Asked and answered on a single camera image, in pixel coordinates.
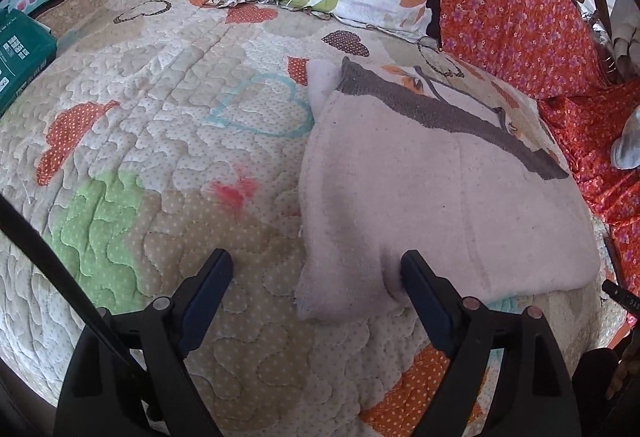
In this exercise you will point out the white garment with grey band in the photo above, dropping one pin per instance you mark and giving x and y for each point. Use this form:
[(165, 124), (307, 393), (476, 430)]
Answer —
[(445, 197)]

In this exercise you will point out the green cardboard box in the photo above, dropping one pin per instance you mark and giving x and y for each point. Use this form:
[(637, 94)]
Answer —
[(20, 52)]

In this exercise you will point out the quilted patchwork bed blanket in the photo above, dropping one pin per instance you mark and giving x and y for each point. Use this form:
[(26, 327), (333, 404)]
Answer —
[(160, 127)]

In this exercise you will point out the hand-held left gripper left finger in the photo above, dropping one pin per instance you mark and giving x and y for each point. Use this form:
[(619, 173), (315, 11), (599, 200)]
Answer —
[(204, 298)]

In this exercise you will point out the person's right hand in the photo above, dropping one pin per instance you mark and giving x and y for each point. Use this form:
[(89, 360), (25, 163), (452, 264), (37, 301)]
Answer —
[(620, 369)]

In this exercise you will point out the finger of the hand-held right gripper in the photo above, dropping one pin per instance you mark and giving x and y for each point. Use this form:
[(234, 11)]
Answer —
[(622, 297)]

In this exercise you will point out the white hanging cloth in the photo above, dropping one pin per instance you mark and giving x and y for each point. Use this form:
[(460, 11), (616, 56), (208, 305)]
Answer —
[(627, 27)]

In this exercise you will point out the grey sock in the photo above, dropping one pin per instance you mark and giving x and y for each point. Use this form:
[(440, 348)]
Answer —
[(628, 143)]

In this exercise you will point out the orange floral cloth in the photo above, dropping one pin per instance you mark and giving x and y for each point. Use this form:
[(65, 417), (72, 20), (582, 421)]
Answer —
[(520, 17)]

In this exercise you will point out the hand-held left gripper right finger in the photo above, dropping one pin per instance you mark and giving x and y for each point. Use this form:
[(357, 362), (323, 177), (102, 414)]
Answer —
[(426, 299)]

